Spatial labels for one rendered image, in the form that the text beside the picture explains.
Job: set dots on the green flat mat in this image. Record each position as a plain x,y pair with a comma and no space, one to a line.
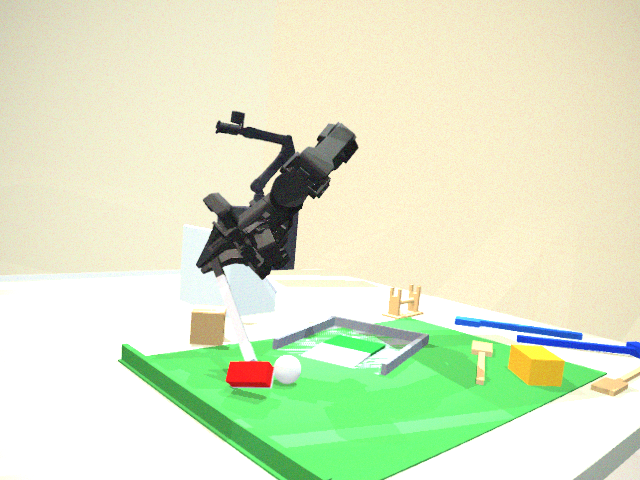
355,424

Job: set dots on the yellow block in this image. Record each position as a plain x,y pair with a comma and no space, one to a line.
535,365

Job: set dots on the blue long thin rod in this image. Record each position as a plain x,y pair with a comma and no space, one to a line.
477,323

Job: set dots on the blue golf putter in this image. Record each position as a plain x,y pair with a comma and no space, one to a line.
632,348

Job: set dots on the white golf ball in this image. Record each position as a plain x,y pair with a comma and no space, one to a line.
287,369

